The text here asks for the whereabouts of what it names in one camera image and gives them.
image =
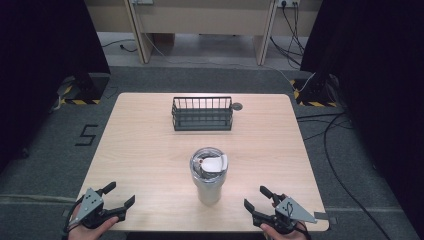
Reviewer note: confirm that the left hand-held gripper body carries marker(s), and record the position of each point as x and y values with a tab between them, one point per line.
89	204

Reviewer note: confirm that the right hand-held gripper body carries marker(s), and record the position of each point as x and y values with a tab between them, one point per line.
289	210

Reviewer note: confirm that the person's right hand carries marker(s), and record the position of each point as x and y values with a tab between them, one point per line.
283	235

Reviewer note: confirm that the person's left hand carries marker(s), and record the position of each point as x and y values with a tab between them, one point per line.
88	232

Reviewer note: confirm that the grey tape patch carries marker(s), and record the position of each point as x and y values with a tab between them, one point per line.
325	216

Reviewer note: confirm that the steel tumbler with clear lid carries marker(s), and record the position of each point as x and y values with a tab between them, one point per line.
208	175

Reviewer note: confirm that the grey round table grommet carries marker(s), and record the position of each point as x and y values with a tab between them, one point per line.
237	106

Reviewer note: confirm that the stand base with hazard tape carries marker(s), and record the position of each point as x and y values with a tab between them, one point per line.
316	99
87	96

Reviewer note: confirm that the black curtain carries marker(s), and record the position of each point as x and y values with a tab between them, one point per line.
376	83
43	66

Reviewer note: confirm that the beige wooden desk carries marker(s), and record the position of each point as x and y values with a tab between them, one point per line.
200	18

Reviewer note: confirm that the grey power strip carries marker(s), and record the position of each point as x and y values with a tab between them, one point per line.
142	1

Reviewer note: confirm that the white wall socket strip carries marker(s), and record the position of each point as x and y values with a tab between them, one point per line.
288	2

